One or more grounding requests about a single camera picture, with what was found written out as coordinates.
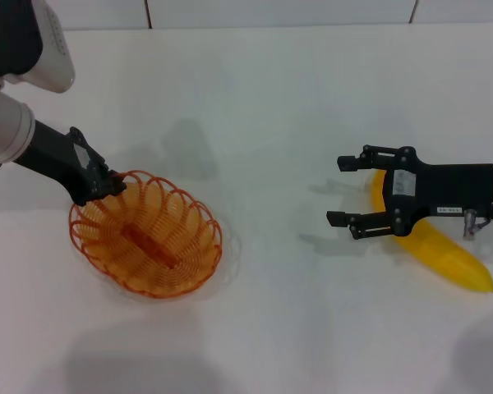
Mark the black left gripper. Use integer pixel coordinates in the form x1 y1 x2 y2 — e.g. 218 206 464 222
14 118 127 206

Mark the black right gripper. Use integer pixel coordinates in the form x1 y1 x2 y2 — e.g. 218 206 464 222
326 144 493 241

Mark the orange wire basket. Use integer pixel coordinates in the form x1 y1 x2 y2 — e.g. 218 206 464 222
68 169 223 300

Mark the yellow banana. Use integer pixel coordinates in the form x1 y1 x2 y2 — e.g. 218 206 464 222
369 170 493 295

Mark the right gripper connector cable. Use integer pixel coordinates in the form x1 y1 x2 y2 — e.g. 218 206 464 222
462 208 492 240

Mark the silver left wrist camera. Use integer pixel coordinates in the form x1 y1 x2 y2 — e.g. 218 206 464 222
0 0 76 94

